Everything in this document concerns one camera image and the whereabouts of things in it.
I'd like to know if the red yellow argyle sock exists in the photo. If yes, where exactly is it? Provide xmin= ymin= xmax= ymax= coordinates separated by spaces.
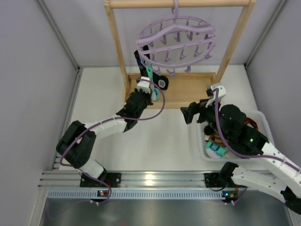
xmin=245 ymin=117 xmax=258 ymax=130

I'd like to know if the mint green white sock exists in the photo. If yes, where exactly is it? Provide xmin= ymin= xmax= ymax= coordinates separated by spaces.
xmin=146 ymin=64 xmax=160 ymax=101

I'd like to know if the black sock grey patch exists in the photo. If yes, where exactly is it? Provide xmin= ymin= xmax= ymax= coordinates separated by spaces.
xmin=134 ymin=50 xmax=169 ymax=90

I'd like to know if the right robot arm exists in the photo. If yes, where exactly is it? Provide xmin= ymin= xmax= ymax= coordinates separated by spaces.
xmin=180 ymin=102 xmax=301 ymax=214

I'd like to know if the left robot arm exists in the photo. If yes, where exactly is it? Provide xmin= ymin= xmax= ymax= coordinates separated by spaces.
xmin=56 ymin=89 xmax=152 ymax=182

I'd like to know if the wooden hanger rack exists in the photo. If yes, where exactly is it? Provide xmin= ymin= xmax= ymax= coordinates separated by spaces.
xmin=104 ymin=0 xmax=255 ymax=109

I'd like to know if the purple round clip hanger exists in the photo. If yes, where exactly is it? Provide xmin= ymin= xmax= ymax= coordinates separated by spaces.
xmin=136 ymin=0 xmax=216 ymax=77

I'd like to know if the brown striped sock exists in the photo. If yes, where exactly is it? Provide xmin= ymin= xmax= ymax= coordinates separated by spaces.
xmin=205 ymin=133 xmax=224 ymax=146

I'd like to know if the white plastic basket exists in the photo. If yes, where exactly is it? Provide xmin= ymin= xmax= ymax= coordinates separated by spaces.
xmin=197 ymin=110 xmax=275 ymax=163

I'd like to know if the mint white sock in basket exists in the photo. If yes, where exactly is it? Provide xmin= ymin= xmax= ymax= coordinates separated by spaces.
xmin=205 ymin=141 xmax=227 ymax=159

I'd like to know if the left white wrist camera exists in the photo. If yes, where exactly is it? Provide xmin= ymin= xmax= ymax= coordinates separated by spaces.
xmin=136 ymin=76 xmax=152 ymax=94

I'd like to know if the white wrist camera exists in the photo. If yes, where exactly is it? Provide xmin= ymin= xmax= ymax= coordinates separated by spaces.
xmin=206 ymin=83 xmax=227 ymax=107
xmin=136 ymin=76 xmax=152 ymax=94

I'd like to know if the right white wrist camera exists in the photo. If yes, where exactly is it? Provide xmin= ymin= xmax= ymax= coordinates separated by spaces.
xmin=206 ymin=83 xmax=227 ymax=107

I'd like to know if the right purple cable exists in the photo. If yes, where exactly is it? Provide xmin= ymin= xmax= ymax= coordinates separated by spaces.
xmin=210 ymin=86 xmax=301 ymax=204

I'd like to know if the purple cable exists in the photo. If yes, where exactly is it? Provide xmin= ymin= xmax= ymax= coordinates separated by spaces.
xmin=60 ymin=79 xmax=166 ymax=203
xmin=210 ymin=86 xmax=301 ymax=204

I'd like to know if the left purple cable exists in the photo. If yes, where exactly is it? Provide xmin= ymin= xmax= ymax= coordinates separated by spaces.
xmin=60 ymin=79 xmax=166 ymax=203

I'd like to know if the aluminium mounting rail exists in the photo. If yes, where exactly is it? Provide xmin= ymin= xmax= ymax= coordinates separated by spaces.
xmin=38 ymin=171 xmax=243 ymax=202

